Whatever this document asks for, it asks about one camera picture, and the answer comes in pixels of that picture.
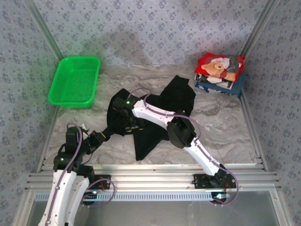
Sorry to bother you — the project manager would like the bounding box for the aluminium mounting rail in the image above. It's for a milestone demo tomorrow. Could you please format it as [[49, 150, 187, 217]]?
[[25, 164, 282, 192]]

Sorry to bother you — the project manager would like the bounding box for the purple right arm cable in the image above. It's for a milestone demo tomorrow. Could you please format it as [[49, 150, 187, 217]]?
[[128, 88, 239, 207]]

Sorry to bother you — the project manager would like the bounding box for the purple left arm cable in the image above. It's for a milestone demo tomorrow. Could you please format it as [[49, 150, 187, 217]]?
[[46, 122, 116, 224]]

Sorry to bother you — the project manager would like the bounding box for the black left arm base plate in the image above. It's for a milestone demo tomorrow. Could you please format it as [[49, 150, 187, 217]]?
[[87, 174, 111, 190]]

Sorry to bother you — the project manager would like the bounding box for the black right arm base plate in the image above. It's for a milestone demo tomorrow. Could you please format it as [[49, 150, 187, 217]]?
[[193, 173, 237, 189]]

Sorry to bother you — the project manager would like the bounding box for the grey metal lower panel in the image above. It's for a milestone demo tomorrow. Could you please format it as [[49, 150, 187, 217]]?
[[14, 189, 292, 226]]

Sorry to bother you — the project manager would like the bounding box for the white black print folded t-shirt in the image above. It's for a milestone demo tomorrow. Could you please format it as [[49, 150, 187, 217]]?
[[194, 73, 235, 89]]

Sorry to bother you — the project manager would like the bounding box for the slotted grey cable duct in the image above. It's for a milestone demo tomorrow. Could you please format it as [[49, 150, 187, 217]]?
[[34, 192, 228, 202]]

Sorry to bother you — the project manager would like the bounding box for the small controller board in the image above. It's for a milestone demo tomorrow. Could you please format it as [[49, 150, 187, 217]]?
[[83, 191, 99, 201], [211, 192, 230, 203]]

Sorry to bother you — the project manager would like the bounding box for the red bear print folded t-shirt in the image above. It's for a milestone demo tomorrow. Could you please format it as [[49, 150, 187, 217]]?
[[194, 52, 246, 82]]

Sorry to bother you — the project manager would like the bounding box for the blue cartoon print folded t-shirt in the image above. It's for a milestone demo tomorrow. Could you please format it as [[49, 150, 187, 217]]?
[[194, 81, 214, 93]]

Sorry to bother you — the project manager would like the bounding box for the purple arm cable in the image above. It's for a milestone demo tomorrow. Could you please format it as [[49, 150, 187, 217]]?
[[128, 88, 239, 207], [46, 122, 116, 224]]

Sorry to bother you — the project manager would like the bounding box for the aluminium frame post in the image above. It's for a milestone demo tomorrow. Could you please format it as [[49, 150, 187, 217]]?
[[23, 0, 64, 61], [241, 0, 282, 57]]

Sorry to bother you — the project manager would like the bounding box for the teal blue folded t-shirt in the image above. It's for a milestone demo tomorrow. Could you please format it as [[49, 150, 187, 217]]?
[[197, 73, 249, 97]]

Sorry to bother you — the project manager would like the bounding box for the green plastic basket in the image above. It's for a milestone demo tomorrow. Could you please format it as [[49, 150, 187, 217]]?
[[48, 56, 101, 109]]

